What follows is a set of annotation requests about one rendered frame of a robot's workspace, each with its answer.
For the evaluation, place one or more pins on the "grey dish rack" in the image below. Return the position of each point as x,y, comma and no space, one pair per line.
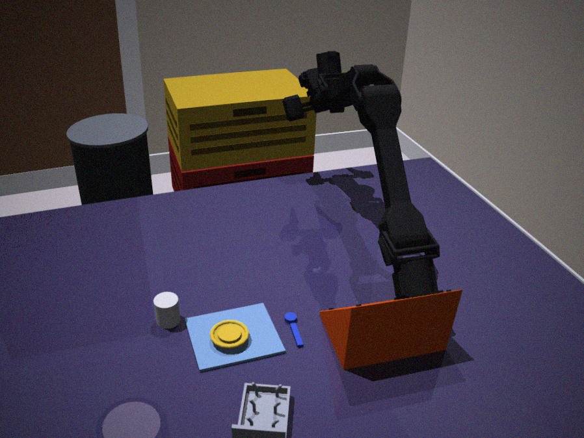
264,412

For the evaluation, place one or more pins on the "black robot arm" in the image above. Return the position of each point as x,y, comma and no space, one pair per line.
402,227

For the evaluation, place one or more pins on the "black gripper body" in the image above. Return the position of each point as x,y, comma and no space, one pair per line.
294,109

